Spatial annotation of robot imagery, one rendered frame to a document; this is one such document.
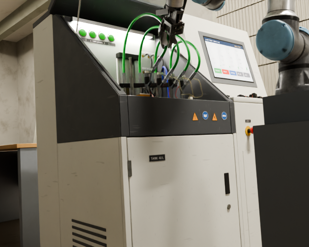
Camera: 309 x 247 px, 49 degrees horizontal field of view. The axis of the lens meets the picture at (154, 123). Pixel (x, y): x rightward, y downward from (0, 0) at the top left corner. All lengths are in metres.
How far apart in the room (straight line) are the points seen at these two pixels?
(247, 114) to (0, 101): 9.91
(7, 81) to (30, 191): 8.85
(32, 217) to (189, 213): 1.56
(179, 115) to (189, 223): 0.46
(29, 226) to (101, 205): 1.42
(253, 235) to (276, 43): 1.06
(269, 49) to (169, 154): 0.58
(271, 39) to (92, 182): 0.89
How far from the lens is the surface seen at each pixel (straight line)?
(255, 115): 1.91
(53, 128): 1.82
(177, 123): 1.45
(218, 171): 1.64
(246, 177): 1.81
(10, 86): 11.44
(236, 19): 5.40
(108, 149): 1.34
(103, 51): 1.95
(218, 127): 1.65
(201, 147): 1.55
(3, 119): 11.21
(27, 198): 2.75
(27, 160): 2.74
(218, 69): 2.15
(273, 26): 1.15
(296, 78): 1.25
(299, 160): 1.18
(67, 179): 1.68
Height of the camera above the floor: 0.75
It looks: 4 degrees up
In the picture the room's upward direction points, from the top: 3 degrees counter-clockwise
